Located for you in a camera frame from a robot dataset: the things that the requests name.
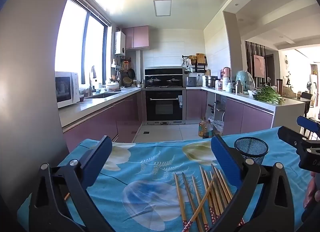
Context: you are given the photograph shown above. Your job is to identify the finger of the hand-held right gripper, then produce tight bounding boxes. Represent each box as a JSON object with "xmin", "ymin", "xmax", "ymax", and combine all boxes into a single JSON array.
[
  {"xmin": 278, "ymin": 126, "xmax": 320, "ymax": 152},
  {"xmin": 297, "ymin": 116, "xmax": 320, "ymax": 135}
]

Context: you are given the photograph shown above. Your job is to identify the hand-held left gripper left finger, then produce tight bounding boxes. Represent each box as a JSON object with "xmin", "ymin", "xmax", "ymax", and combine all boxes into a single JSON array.
[{"xmin": 29, "ymin": 136, "xmax": 115, "ymax": 232}]

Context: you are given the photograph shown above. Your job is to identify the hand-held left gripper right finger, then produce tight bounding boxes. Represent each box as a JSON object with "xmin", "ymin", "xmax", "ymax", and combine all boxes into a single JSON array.
[{"xmin": 210, "ymin": 134, "xmax": 295, "ymax": 232}]

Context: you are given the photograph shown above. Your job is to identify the black mesh holder cup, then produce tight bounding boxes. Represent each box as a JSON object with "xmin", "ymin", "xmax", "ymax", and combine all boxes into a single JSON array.
[{"xmin": 234, "ymin": 137, "xmax": 269, "ymax": 166}]

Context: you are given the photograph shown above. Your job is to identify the bunch of wooden chopsticks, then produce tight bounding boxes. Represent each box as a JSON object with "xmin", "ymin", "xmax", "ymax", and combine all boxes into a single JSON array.
[{"xmin": 174, "ymin": 163, "xmax": 245, "ymax": 232}]

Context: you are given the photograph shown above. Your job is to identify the person's right hand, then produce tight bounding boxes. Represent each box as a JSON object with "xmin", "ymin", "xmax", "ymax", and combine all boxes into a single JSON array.
[{"xmin": 303, "ymin": 172, "xmax": 320, "ymax": 210}]

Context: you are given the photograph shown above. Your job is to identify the peninsula white countertop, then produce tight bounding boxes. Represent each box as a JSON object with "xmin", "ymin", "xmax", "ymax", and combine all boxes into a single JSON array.
[{"xmin": 201, "ymin": 86, "xmax": 306, "ymax": 130}]

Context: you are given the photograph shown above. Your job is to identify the black dining chair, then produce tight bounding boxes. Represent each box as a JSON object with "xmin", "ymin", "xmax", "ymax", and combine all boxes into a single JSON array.
[{"xmin": 300, "ymin": 92, "xmax": 313, "ymax": 115}]

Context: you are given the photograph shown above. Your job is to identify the dark cooking oil bottle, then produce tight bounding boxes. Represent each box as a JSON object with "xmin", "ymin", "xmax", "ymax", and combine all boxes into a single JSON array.
[{"xmin": 204, "ymin": 120, "xmax": 213, "ymax": 139}]

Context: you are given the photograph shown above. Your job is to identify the clear plastic bag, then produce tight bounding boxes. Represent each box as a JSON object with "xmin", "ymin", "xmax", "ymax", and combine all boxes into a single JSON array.
[{"xmin": 211, "ymin": 120, "xmax": 224, "ymax": 136}]

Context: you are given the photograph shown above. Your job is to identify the window-side pink base cabinets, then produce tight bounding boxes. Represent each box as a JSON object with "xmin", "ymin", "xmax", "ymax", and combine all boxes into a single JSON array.
[{"xmin": 62, "ymin": 90, "xmax": 143, "ymax": 153}]

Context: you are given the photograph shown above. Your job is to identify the yellow cooking oil bottle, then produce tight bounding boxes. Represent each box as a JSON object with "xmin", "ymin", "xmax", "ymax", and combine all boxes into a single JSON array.
[{"xmin": 199, "ymin": 118, "xmax": 207, "ymax": 138}]

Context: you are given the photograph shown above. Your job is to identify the peninsula pink base cabinets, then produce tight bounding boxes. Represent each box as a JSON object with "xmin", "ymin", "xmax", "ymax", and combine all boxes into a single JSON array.
[{"xmin": 186, "ymin": 90, "xmax": 274, "ymax": 135}]

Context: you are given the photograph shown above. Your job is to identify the bunch of leafy greens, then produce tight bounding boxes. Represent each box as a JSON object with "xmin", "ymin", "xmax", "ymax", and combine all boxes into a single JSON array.
[{"xmin": 252, "ymin": 85, "xmax": 285, "ymax": 105}]

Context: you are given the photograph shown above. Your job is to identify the blue floral tablecloth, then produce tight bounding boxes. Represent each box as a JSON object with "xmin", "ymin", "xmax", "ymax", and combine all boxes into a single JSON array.
[{"xmin": 17, "ymin": 126, "xmax": 320, "ymax": 232}]

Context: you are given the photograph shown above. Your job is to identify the window-side white countertop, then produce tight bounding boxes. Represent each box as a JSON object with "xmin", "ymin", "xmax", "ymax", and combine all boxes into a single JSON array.
[{"xmin": 58, "ymin": 87, "xmax": 143, "ymax": 128}]

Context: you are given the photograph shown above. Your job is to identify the kitchen sink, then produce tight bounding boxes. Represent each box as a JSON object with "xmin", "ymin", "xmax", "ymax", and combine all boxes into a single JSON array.
[{"xmin": 86, "ymin": 92, "xmax": 120, "ymax": 99}]

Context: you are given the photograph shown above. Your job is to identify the light green air fryer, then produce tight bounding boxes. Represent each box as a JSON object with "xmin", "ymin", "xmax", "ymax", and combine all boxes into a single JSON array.
[{"xmin": 235, "ymin": 70, "xmax": 255, "ymax": 91}]

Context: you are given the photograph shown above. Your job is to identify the steel sink faucet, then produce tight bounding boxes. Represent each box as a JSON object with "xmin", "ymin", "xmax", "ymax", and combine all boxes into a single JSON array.
[{"xmin": 88, "ymin": 66, "xmax": 97, "ymax": 96}]

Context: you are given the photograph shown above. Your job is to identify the stainless steel stockpot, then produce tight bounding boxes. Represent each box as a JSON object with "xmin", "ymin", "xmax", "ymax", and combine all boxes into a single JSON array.
[{"xmin": 205, "ymin": 75, "xmax": 218, "ymax": 88}]

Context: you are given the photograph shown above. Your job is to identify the white microwave oven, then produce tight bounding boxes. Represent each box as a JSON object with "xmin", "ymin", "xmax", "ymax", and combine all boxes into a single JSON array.
[{"xmin": 55, "ymin": 71, "xmax": 80, "ymax": 109}]

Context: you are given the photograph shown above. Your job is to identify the black integrated stove oven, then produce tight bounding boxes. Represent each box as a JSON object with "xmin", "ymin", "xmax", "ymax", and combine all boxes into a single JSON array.
[{"xmin": 144, "ymin": 67, "xmax": 187, "ymax": 125}]

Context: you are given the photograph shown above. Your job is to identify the grey refrigerator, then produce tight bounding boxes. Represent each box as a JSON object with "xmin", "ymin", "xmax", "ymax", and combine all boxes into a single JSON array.
[{"xmin": 0, "ymin": 0, "xmax": 83, "ymax": 219}]

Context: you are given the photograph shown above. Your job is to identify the white water heater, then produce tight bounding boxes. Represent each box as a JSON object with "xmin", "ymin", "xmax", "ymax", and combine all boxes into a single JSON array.
[{"xmin": 114, "ymin": 32, "xmax": 126, "ymax": 55}]

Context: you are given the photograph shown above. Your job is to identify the kitchen window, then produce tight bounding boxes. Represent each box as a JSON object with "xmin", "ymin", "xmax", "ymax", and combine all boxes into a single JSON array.
[{"xmin": 55, "ymin": 0, "xmax": 112, "ymax": 85}]

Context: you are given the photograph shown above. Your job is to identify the square ceiling light panel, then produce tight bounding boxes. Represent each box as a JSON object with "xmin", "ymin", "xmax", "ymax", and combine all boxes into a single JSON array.
[{"xmin": 153, "ymin": 0, "xmax": 172, "ymax": 17}]

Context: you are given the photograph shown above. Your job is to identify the pink wall picture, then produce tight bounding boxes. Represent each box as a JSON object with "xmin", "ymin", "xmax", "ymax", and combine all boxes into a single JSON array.
[{"xmin": 253, "ymin": 54, "xmax": 266, "ymax": 78}]

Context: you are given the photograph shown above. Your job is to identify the black wall rack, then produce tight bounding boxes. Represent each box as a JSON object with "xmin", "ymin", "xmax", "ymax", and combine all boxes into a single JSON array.
[{"xmin": 182, "ymin": 55, "xmax": 208, "ymax": 74}]

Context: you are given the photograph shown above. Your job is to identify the pink wall cabinet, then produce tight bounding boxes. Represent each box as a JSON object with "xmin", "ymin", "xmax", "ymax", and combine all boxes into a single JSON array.
[{"xmin": 122, "ymin": 26, "xmax": 150, "ymax": 50}]

